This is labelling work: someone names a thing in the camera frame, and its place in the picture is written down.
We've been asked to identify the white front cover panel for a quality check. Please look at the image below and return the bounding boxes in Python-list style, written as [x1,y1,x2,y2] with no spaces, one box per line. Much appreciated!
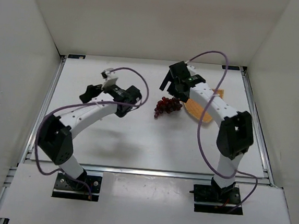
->
[0,164,291,224]

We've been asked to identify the woven triangular fruit bowl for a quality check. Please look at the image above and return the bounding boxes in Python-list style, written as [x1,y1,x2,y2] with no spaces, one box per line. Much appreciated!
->
[184,85,225,126]

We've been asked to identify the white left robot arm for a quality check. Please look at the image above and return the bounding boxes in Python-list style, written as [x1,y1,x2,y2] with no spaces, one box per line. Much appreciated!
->
[34,68,149,185]

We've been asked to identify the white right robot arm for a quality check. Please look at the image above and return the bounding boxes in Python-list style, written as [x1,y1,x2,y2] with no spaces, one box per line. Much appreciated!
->
[159,62,254,196]

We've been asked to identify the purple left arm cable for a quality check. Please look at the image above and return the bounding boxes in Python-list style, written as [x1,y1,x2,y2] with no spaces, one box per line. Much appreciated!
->
[31,60,152,205]

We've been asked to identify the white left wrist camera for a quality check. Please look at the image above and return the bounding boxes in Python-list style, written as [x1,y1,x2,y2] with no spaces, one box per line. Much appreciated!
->
[101,68,118,90]

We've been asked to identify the dark red fake grapes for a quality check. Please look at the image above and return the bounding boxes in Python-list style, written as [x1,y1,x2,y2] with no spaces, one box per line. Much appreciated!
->
[154,97,183,119]

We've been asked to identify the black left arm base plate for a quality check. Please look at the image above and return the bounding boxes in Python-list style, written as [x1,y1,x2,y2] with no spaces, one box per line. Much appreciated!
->
[52,172,102,202]

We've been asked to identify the aluminium table frame rail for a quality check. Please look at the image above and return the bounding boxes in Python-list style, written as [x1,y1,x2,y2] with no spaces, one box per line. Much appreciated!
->
[240,66,277,187]

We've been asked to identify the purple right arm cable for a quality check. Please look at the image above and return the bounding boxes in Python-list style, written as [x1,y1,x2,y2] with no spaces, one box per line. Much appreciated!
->
[172,48,270,216]

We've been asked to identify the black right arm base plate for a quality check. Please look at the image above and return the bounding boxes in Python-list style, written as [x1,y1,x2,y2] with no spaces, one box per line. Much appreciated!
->
[189,184,243,216]

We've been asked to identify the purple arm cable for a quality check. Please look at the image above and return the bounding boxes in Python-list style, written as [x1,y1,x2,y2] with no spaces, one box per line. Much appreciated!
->
[31,60,152,205]
[172,48,270,216]

